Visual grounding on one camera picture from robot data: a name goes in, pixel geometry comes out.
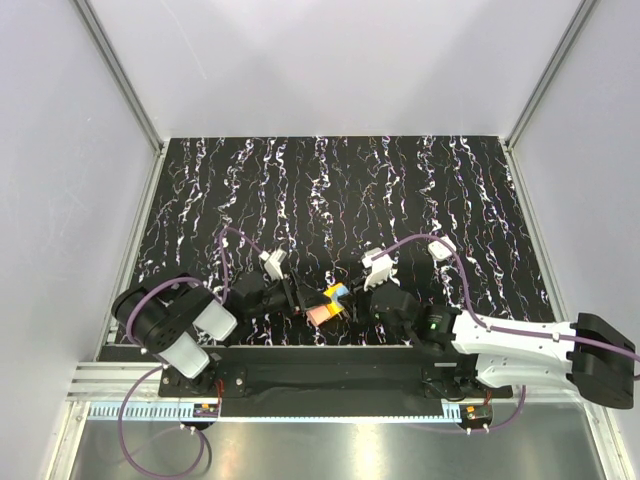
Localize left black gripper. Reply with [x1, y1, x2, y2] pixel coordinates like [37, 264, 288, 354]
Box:
[246, 268, 329, 320]

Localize pink plug adapter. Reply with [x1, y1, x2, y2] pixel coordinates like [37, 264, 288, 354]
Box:
[306, 305, 333, 327]

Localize light blue plug adapter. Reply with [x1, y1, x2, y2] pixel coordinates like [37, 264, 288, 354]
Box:
[327, 283, 349, 297]

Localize yellow socket block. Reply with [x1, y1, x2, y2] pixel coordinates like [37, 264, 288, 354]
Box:
[324, 287, 344, 318]

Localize white plug adapter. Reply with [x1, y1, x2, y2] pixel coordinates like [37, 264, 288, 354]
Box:
[428, 236, 457, 262]

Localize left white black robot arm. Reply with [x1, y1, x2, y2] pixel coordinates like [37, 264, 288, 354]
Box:
[111, 270, 331, 396]

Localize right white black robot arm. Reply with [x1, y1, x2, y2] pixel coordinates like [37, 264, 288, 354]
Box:
[339, 281, 639, 410]

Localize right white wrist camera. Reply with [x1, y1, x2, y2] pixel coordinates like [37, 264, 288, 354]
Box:
[361, 248, 394, 291]

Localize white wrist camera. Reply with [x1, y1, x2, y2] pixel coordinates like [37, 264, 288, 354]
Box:
[361, 248, 394, 291]
[259, 248, 286, 281]

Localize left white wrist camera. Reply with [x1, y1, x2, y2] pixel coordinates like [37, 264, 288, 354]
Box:
[259, 248, 286, 281]

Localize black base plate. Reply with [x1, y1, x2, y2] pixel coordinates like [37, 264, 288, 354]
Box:
[152, 347, 516, 423]

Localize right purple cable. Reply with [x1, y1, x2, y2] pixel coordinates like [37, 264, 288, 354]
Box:
[372, 233, 640, 434]

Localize purple cable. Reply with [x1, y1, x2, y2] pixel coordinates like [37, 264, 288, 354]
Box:
[117, 227, 266, 476]
[372, 233, 640, 434]

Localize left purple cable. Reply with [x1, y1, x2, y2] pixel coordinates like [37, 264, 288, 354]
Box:
[117, 227, 266, 476]

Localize left aluminium frame post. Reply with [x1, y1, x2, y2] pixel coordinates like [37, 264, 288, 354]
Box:
[69, 0, 169, 156]

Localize aluminium frame post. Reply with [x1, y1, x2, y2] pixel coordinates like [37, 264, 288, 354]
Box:
[502, 0, 604, 151]
[69, 0, 169, 156]

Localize right aluminium frame post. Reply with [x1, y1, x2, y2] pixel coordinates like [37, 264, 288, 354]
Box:
[502, 0, 604, 151]

